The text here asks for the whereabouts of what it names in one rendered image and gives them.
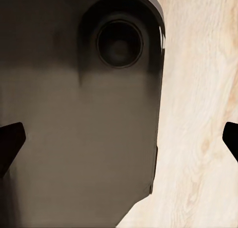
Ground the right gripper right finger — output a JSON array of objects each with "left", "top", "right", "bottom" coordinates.
[{"left": 222, "top": 122, "right": 238, "bottom": 162}]

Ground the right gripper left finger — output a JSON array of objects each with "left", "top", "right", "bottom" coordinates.
[{"left": 0, "top": 122, "right": 26, "bottom": 181}]

